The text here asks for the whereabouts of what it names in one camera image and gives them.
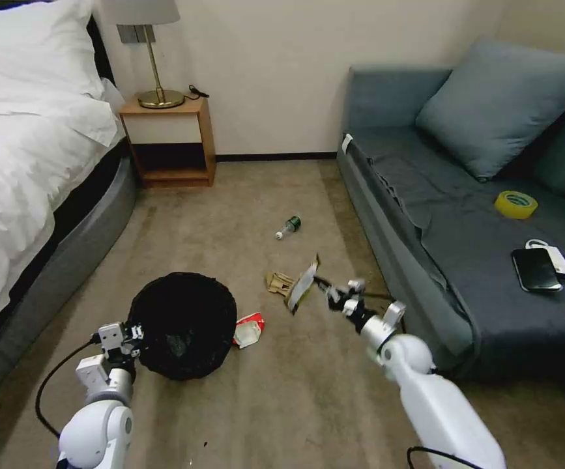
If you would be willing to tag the grey wall switch panel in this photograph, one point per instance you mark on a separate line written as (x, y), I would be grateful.
(136, 34)

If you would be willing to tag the grey upholstered bed frame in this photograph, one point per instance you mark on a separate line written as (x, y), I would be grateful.
(82, 234)

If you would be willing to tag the blue-grey sofa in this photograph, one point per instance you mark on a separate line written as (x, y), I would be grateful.
(389, 229)

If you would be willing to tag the white power bank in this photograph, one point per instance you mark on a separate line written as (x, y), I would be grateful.
(562, 261)

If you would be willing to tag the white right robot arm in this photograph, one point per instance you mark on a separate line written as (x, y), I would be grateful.
(433, 400)

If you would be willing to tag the dark grey sofa cover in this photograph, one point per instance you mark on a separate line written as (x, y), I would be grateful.
(477, 244)

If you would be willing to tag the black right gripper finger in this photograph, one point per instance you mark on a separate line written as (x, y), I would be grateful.
(356, 285)
(329, 296)

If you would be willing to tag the crumpled tan paper bag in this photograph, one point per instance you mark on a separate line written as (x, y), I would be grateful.
(277, 282)

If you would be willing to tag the plastic bottle with green label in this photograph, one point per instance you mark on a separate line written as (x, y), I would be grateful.
(289, 226)

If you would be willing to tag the brass table lamp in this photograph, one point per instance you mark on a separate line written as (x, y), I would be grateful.
(160, 98)

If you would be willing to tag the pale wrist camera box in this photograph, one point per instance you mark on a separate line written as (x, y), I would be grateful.
(111, 335)
(351, 307)

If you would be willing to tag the white sofa tag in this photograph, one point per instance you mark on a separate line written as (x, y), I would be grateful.
(346, 144)

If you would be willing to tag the white pillow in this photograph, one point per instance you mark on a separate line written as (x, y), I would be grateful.
(28, 54)

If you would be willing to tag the white duvet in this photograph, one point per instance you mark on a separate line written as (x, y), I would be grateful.
(23, 171)

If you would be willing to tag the white and gold snack wrapper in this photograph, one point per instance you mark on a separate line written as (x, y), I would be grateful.
(302, 288)

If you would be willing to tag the yellow tape roll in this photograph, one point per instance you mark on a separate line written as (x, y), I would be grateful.
(516, 205)

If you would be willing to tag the large blue cushion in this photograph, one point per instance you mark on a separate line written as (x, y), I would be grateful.
(497, 107)

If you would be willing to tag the black smartphone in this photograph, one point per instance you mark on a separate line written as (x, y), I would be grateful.
(536, 269)

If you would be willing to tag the wooden nightstand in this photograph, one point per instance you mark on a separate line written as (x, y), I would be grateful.
(165, 119)

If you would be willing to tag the black mesh trash bin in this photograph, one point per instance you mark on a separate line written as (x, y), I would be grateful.
(184, 312)

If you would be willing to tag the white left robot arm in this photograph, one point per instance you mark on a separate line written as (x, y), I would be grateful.
(97, 430)

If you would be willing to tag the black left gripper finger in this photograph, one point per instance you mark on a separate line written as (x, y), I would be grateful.
(137, 332)
(133, 349)

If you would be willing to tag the red and white carton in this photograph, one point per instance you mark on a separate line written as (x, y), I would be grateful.
(248, 335)

